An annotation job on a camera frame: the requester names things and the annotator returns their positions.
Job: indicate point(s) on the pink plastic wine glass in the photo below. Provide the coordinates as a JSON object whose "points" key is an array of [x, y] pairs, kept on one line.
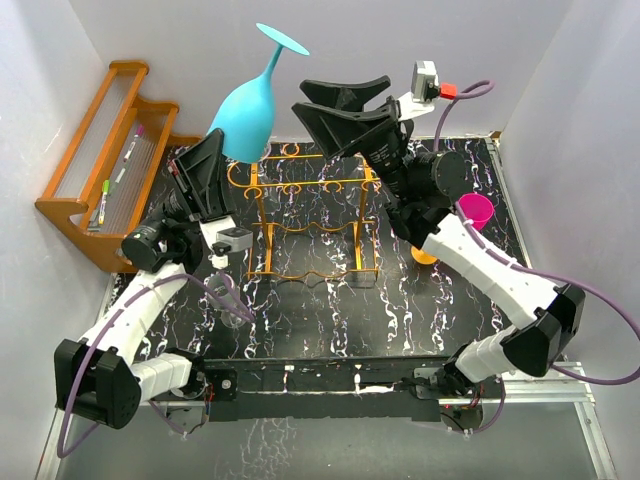
{"points": [[478, 208]]}

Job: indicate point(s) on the gold wire wine glass rack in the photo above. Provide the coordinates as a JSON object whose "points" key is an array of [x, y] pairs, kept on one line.
{"points": [[297, 192]]}

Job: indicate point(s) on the pink capped marker pen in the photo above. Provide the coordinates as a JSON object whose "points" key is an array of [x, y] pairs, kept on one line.
{"points": [[139, 132]]}

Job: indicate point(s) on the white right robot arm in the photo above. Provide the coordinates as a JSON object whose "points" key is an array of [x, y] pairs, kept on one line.
{"points": [[425, 211]]}

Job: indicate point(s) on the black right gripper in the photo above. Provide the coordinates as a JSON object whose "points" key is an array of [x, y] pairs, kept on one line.
{"points": [[333, 128]]}

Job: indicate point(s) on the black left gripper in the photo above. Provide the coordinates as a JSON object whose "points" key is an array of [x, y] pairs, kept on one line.
{"points": [[202, 170]]}

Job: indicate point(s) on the blue plastic wine glass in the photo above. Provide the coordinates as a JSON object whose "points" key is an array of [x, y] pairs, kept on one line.
{"points": [[247, 114]]}

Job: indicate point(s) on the orange plastic wine glass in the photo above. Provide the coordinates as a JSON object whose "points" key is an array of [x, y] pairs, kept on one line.
{"points": [[421, 257]]}

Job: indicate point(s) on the orange wooden tiered shelf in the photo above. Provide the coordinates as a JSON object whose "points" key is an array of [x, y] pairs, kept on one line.
{"points": [[95, 153]]}

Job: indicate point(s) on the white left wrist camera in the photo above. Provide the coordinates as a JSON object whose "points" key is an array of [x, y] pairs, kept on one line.
{"points": [[227, 241]]}

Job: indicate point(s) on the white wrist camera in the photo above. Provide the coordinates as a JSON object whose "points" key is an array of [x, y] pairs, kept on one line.
{"points": [[227, 241], [425, 90]]}

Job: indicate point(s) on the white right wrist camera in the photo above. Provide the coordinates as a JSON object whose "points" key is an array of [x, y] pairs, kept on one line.
{"points": [[425, 90]]}

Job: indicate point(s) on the green capped marker pen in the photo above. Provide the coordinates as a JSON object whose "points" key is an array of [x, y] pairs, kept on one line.
{"points": [[103, 201]]}

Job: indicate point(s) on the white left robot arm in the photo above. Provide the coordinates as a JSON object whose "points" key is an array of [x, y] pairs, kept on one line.
{"points": [[96, 376]]}

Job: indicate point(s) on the clear wine glass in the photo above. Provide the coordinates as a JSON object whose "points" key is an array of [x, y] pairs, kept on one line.
{"points": [[226, 300]]}

